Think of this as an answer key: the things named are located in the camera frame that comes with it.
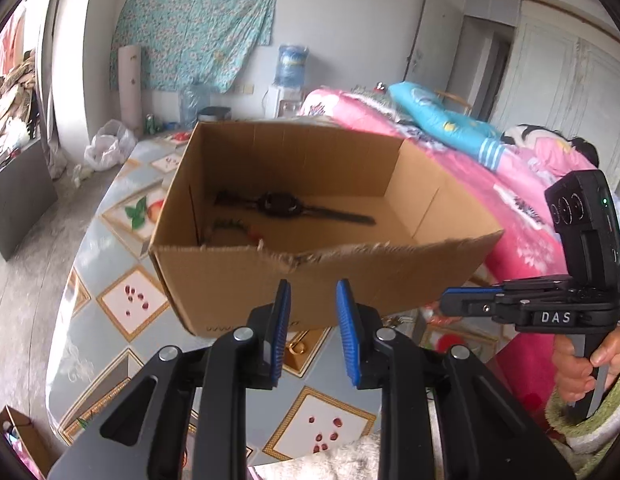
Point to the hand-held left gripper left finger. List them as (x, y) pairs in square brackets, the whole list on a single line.
[(277, 340)]

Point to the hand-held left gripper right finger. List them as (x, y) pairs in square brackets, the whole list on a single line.
[(349, 340)]

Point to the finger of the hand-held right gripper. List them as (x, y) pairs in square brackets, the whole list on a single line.
[(470, 302)]

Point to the brown cardboard box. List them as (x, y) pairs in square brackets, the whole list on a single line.
[(230, 280)]

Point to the black round watch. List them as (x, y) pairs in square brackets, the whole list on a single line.
[(277, 203)]

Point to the person's right hand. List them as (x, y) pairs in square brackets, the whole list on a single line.
[(567, 375)]

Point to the pink floral blanket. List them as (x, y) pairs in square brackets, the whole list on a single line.
[(515, 240)]

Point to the pink cartoon print pillow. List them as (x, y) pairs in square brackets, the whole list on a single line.
[(550, 147)]

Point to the white fleece robe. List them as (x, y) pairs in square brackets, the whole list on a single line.
[(315, 460)]

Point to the white wardrobe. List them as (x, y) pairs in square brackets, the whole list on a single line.
[(565, 80)]

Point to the blue cartoon pillow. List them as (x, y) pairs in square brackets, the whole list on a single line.
[(440, 115)]

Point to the wooden chair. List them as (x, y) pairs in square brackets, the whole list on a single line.
[(455, 100)]

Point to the grey patterned blanket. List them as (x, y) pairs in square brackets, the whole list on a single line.
[(370, 95)]

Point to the black cooking pot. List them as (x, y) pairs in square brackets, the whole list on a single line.
[(215, 114)]

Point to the white water dispenser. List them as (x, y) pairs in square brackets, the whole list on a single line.
[(285, 102)]

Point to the clear water jug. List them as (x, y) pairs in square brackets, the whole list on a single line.
[(194, 105)]

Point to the green bottle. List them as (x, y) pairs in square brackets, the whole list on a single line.
[(150, 125)]

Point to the white door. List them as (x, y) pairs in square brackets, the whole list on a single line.
[(432, 45)]

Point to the white plastic bag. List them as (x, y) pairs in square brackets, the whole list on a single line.
[(110, 145)]

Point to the blue water dispenser bottle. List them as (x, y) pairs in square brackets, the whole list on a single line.
[(291, 65)]

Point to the white rolled paper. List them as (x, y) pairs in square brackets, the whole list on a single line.
[(130, 90)]

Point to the black cabinet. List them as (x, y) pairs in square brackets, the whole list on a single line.
[(20, 200)]

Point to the cluttered pile of belongings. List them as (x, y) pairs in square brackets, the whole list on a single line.
[(12, 105)]

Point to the hanging pink garment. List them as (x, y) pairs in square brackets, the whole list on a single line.
[(10, 40)]

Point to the teal floral wall cloth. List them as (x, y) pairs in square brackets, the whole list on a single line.
[(190, 25)]

